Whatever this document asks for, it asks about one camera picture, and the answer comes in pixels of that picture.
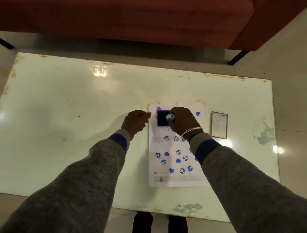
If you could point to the person's right hand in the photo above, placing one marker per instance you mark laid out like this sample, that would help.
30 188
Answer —
184 121

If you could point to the person's left hand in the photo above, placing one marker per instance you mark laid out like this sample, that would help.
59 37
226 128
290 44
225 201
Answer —
134 122

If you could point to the person's left fingers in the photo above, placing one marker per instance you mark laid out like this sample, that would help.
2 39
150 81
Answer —
144 116

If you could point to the person's right fingers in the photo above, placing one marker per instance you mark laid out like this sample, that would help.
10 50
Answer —
173 124

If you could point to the light blue stamp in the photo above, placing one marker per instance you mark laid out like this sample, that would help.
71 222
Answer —
170 117

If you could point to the white paper with blue stamps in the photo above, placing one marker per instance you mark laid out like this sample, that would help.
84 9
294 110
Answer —
172 176

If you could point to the person's right forearm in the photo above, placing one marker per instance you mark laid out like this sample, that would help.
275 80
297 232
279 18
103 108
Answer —
244 189

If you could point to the person's left forearm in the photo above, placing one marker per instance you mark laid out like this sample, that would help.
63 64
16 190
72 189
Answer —
79 189

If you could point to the blue ink pad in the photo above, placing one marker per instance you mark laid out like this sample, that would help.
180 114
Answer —
162 118

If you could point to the silver bangle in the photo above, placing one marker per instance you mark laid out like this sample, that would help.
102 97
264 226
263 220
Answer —
190 130

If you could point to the ink pad lid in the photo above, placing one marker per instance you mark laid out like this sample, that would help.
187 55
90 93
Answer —
219 125

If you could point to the black sofa leg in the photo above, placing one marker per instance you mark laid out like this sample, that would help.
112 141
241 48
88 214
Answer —
6 44
238 57

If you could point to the red sofa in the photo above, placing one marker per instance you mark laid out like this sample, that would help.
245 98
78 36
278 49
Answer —
144 19

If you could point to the person's right leg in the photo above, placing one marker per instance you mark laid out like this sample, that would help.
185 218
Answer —
177 225

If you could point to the person's leg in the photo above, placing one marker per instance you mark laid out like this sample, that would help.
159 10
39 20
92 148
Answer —
143 223
177 225

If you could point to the person's left leg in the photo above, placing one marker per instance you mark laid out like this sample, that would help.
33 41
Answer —
143 223

